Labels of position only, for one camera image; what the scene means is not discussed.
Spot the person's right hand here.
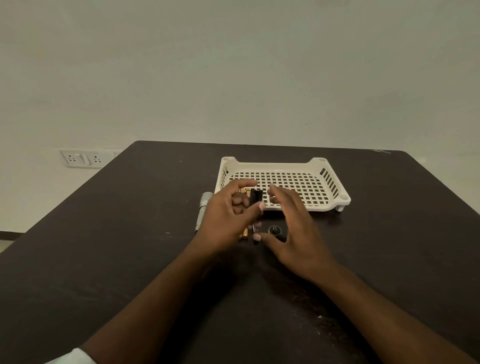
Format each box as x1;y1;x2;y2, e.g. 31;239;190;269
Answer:
253;184;339;283

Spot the person's left hand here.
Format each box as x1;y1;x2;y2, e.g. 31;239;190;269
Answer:
192;179;267;257

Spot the person's right forearm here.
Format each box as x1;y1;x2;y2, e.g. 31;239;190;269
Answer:
318;262;479;364

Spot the person's left forearm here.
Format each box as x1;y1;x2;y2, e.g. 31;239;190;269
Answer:
79;240;223;364

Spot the silver flashlight body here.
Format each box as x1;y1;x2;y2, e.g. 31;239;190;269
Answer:
194;191;214;233

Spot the white perforated plastic tray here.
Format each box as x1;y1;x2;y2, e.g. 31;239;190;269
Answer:
214;156;352;213

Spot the white sleeve cuff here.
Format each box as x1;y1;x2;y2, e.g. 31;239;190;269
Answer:
44;347;98;364

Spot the white wall socket plate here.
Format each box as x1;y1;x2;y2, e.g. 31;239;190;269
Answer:
59;149;123;169

